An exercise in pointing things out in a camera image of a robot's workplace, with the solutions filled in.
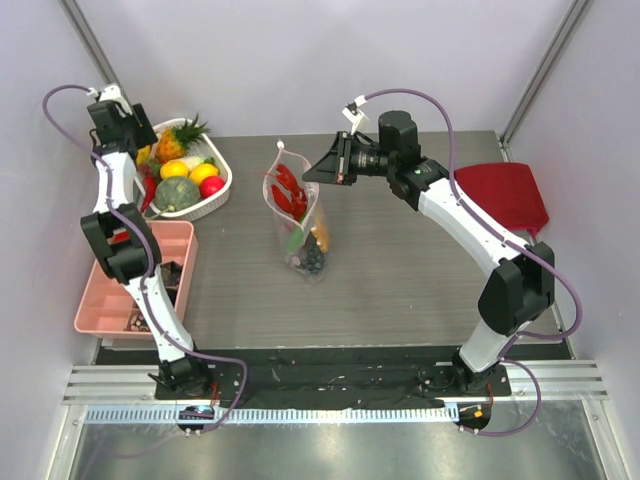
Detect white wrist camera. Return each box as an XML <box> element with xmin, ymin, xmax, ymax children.
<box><xmin>342</xmin><ymin>95</ymin><xmax>369</xmax><ymax>135</ymax></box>
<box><xmin>87</xmin><ymin>83</ymin><xmax>133</xmax><ymax>115</ymax></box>

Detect yellow toy orange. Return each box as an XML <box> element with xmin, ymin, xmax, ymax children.
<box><xmin>159</xmin><ymin>160</ymin><xmax>189</xmax><ymax>180</ymax></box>

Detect red plastic lobster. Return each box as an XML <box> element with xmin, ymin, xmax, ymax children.
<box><xmin>259</xmin><ymin>162</ymin><xmax>309</xmax><ymax>223</ymax></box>

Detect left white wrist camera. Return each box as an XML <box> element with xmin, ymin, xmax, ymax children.
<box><xmin>87</xmin><ymin>83</ymin><xmax>133</xmax><ymax>115</ymax></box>

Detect clear zip top bag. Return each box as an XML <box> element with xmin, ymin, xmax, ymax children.
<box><xmin>262</xmin><ymin>140</ymin><xmax>329</xmax><ymax>283</ymax></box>

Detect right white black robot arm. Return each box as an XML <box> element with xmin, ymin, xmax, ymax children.
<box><xmin>303</xmin><ymin>111</ymin><xmax>555</xmax><ymax>395</ymax></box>

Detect red toy apple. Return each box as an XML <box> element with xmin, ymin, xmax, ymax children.
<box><xmin>199</xmin><ymin>176</ymin><xmax>226</xmax><ymax>199</ymax></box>

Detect green toy chili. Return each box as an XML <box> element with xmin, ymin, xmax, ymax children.
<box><xmin>284</xmin><ymin>225</ymin><xmax>306</xmax><ymax>255</ymax></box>

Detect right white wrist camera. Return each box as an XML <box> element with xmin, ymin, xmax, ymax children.
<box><xmin>342</xmin><ymin>95</ymin><xmax>369</xmax><ymax>135</ymax></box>

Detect orange toy pineapple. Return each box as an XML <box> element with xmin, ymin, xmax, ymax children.
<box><xmin>155</xmin><ymin>115</ymin><xmax>210</xmax><ymax>164</ymax></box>

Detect black toy grapes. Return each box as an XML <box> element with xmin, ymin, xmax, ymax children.
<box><xmin>299</xmin><ymin>237</ymin><xmax>326</xmax><ymax>276</ymax></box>

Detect green toy pumpkin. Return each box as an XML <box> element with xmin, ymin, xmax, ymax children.
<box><xmin>153</xmin><ymin>177</ymin><xmax>201</xmax><ymax>212</ymax></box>

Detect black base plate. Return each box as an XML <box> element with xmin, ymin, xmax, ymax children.
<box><xmin>94</xmin><ymin>344</ymin><xmax>573</xmax><ymax>412</ymax></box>

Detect pink compartment tray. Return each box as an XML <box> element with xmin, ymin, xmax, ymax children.
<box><xmin>74</xmin><ymin>221</ymin><xmax>198</xmax><ymax>340</ymax></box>

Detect yellow orange toy pepper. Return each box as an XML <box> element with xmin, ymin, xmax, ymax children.
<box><xmin>136</xmin><ymin>145</ymin><xmax>151</xmax><ymax>166</ymax></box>

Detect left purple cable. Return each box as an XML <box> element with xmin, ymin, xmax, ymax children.
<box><xmin>41</xmin><ymin>84</ymin><xmax>249</xmax><ymax>434</ymax></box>

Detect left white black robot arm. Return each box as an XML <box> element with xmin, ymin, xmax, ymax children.
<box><xmin>80</xmin><ymin>100</ymin><xmax>213</xmax><ymax>399</ymax></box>

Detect red felt pieces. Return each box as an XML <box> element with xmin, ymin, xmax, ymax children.
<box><xmin>111</xmin><ymin>229</ymin><xmax>130</xmax><ymax>244</ymax></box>

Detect yellow toy lemon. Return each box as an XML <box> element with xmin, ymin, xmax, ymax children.
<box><xmin>189</xmin><ymin>163</ymin><xmax>219</xmax><ymax>186</ymax></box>

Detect white toy radish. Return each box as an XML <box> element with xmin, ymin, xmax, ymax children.
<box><xmin>179</xmin><ymin>156</ymin><xmax>215</xmax><ymax>171</ymax></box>

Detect red toy chili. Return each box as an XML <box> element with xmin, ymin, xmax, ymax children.
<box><xmin>140</xmin><ymin>175</ymin><xmax>157</xmax><ymax>213</ymax></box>

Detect red folded cloth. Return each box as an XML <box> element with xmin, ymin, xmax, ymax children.
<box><xmin>455</xmin><ymin>162</ymin><xmax>549</xmax><ymax>237</ymax></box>

